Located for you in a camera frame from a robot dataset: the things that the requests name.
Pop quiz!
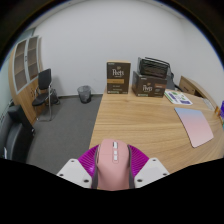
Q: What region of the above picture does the pink computer mouse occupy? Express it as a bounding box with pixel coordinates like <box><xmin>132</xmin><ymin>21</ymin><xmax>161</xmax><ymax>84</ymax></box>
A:
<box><xmin>96</xmin><ymin>138</ymin><xmax>132</xmax><ymax>192</ymax></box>

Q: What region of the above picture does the wooden side cabinet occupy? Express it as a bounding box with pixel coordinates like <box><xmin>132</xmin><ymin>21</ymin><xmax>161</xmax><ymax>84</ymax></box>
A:
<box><xmin>178</xmin><ymin>75</ymin><xmax>218</xmax><ymax>108</ymax></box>

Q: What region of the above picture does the pink and blue mouse pad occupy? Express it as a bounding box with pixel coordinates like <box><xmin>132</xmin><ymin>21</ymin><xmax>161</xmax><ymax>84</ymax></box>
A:
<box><xmin>174</xmin><ymin>106</ymin><xmax>215</xmax><ymax>149</ymax></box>

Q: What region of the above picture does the black box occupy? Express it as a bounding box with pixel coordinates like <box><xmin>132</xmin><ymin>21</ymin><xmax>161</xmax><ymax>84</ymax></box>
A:
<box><xmin>136</xmin><ymin>56</ymin><xmax>171</xmax><ymax>80</ymax></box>

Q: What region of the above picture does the black visitor chair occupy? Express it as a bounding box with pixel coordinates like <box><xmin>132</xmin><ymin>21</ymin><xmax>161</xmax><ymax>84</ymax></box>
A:
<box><xmin>31</xmin><ymin>68</ymin><xmax>61</xmax><ymax>122</ymax></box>

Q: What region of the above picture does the black mesh office chair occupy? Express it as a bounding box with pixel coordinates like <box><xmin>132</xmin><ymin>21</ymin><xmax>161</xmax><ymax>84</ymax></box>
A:
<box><xmin>165</xmin><ymin>66</ymin><xmax>183</xmax><ymax>93</ymax></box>

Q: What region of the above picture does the tall brown cardboard box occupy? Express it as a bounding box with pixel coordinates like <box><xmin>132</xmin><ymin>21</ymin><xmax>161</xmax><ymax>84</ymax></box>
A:
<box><xmin>106</xmin><ymin>60</ymin><xmax>132</xmax><ymax>95</ymax></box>

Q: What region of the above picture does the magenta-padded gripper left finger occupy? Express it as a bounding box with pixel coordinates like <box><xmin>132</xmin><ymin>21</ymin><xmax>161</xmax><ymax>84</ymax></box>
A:
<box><xmin>56</xmin><ymin>143</ymin><xmax>101</xmax><ymax>190</ymax></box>

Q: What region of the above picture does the wooden shelf unit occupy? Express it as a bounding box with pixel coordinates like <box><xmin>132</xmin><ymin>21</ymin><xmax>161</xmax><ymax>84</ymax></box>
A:
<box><xmin>8</xmin><ymin>35</ymin><xmax>44</xmax><ymax>126</ymax></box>

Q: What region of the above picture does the wide brown cardboard box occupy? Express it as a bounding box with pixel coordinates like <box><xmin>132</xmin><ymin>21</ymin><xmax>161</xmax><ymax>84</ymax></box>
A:
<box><xmin>131</xmin><ymin>70</ymin><xmax>168</xmax><ymax>98</ymax></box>

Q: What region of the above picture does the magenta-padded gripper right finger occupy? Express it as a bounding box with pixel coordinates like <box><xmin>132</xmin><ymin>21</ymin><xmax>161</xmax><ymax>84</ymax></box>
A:
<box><xmin>127</xmin><ymin>144</ymin><xmax>171</xmax><ymax>190</ymax></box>

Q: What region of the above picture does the black leather armchair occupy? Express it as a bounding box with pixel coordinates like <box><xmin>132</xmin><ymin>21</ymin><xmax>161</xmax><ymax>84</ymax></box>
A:
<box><xmin>0</xmin><ymin>104</ymin><xmax>36</xmax><ymax>164</ymax></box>

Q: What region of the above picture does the white sticker sheet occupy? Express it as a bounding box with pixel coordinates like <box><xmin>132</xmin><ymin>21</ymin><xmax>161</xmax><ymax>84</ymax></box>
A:
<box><xmin>163</xmin><ymin>89</ymin><xmax>194</xmax><ymax>106</ymax></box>

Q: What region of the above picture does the grey mesh waste bin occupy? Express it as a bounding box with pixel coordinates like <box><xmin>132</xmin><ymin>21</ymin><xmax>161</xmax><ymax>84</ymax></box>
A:
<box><xmin>77</xmin><ymin>85</ymin><xmax>93</xmax><ymax>104</ymax></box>

